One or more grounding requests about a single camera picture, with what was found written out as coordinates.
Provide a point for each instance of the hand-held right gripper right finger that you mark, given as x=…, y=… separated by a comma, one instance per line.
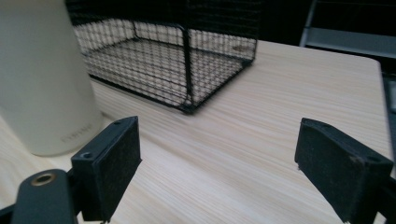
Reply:
x=336, y=174

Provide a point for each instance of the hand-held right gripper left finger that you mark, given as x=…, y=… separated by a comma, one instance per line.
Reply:
x=107, y=174

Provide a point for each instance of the cream white kettle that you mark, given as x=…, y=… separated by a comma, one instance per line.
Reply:
x=43, y=74

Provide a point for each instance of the grey metal shelf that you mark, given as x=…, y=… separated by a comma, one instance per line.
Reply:
x=348, y=37

